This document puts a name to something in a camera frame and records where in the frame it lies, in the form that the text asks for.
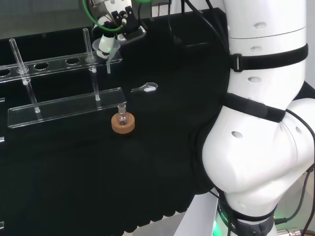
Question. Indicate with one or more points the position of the clear acrylic funnel stand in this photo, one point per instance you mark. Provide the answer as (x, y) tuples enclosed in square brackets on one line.
[(73, 105)]

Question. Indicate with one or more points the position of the black bench cloth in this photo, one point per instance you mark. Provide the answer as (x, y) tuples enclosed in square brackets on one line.
[(73, 172)]

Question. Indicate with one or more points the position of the clear glass weighing funnel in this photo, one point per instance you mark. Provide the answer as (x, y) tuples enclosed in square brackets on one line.
[(147, 88)]

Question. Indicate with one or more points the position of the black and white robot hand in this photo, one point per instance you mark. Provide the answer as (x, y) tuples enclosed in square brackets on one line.
[(128, 27)]

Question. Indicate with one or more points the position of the small glass round-bottom flask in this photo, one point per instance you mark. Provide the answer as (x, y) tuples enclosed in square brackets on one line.
[(122, 118)]

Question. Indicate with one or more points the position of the translucent plastic funnel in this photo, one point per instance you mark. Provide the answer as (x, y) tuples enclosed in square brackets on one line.
[(109, 66)]

